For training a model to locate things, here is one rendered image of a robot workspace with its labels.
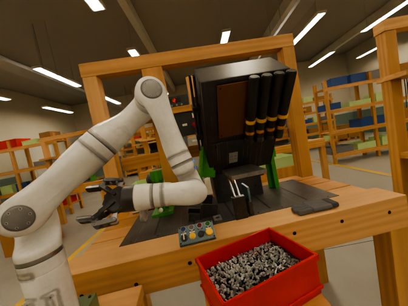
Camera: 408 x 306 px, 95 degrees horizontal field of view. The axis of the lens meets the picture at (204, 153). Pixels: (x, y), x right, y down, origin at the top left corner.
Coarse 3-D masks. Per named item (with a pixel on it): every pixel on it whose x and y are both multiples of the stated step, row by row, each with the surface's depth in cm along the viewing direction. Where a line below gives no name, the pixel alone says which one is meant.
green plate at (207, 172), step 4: (200, 148) 102; (200, 152) 100; (204, 152) 97; (200, 156) 99; (204, 156) 97; (200, 160) 97; (204, 160) 97; (200, 164) 96; (204, 164) 97; (200, 168) 96; (204, 168) 97; (208, 168) 98; (212, 168) 98; (200, 172) 96; (204, 172) 98; (208, 172) 98; (212, 172) 98; (200, 176) 96; (204, 176) 98; (208, 176) 98; (212, 176) 98
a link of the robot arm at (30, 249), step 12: (48, 228) 48; (60, 228) 49; (24, 240) 45; (36, 240) 45; (48, 240) 45; (60, 240) 47; (24, 252) 42; (36, 252) 42; (48, 252) 43; (24, 264) 41
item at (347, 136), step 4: (340, 124) 925; (344, 124) 890; (348, 124) 890; (336, 128) 889; (340, 128) 891; (344, 128) 891; (352, 132) 852; (356, 132) 854; (340, 136) 851; (344, 136) 852; (348, 136) 852; (352, 136) 853; (356, 136) 853; (340, 140) 895; (348, 140) 853
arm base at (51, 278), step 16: (64, 256) 47; (16, 272) 42; (32, 272) 42; (48, 272) 43; (64, 272) 46; (32, 288) 42; (48, 288) 43; (64, 288) 46; (32, 304) 42; (48, 304) 43; (64, 304) 45
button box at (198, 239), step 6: (204, 222) 81; (210, 222) 80; (180, 228) 79; (186, 228) 79; (198, 228) 79; (204, 228) 78; (180, 234) 77; (186, 234) 77; (204, 234) 76; (180, 240) 75; (186, 240) 75; (192, 240) 75; (198, 240) 75; (204, 240) 75; (180, 246) 74
